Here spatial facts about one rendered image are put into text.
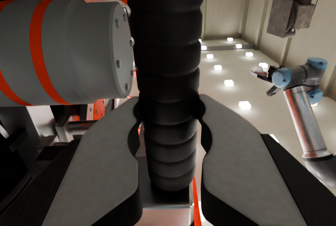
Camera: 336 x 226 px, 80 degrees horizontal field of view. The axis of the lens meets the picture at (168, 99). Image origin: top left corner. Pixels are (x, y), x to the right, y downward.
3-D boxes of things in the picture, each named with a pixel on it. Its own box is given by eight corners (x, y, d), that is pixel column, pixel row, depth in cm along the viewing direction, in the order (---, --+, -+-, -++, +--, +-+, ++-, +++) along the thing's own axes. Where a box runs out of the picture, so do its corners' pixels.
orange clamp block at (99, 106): (65, 117, 54) (80, 122, 62) (94, 116, 54) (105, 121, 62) (67, 91, 55) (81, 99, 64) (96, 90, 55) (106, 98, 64)
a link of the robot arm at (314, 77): (312, 64, 77) (303, 90, 83) (334, 61, 80) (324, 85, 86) (295, 58, 84) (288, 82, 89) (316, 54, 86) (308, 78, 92)
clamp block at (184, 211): (62, 210, 14) (82, 249, 16) (195, 206, 14) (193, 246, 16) (87, 155, 18) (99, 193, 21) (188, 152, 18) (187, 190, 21)
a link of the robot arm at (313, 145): (304, 193, 78) (264, 74, 87) (326, 185, 80) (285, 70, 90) (333, 200, 67) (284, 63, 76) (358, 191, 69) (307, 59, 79)
